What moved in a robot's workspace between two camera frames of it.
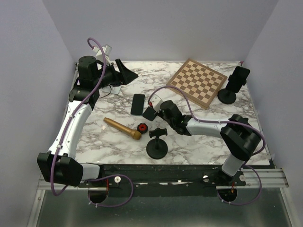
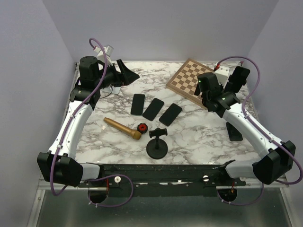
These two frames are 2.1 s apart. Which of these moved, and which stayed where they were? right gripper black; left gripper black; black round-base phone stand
Moved: right gripper black
Stayed: black round-base phone stand; left gripper black
